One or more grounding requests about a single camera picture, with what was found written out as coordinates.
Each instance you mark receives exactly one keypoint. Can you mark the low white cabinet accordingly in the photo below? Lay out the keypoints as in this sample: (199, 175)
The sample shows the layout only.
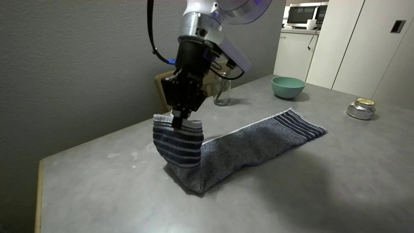
(296, 56)

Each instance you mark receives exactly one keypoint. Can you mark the mint green bowl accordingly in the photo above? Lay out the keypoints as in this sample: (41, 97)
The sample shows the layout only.
(288, 86)

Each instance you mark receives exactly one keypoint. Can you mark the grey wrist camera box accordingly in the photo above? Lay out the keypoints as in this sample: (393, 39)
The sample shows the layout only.
(233, 53)

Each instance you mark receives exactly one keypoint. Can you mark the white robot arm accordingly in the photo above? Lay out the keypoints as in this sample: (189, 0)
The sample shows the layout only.
(202, 17)

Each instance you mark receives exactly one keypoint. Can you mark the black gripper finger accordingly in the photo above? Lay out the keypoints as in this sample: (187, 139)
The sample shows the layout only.
(173, 92)
(195, 92)

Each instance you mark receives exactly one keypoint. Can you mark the tall white cabinet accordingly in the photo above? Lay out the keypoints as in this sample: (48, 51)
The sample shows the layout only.
(345, 43)

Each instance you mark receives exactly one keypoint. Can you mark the blue striped towel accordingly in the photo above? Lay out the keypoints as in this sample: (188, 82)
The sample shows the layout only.
(250, 147)

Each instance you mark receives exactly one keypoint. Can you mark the white microwave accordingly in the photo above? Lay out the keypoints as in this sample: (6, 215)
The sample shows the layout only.
(302, 15)

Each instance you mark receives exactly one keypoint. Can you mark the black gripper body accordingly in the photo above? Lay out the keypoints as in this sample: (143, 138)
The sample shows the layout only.
(195, 53)

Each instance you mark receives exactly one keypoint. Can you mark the small silver tin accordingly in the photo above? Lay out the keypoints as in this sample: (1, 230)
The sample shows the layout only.
(362, 110)

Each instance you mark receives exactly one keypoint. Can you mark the black wall plate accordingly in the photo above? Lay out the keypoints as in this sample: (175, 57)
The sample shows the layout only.
(398, 26)

